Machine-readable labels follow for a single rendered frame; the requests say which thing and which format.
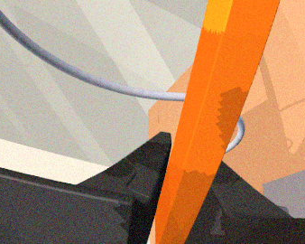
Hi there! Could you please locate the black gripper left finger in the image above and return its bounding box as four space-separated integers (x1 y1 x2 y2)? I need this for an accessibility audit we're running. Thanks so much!
0 132 171 244

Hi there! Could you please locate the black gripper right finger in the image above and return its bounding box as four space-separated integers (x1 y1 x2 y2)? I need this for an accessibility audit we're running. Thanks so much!
185 161 305 244

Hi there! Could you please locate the orange handle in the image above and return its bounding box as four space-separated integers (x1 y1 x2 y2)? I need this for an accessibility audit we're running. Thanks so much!
155 0 280 244

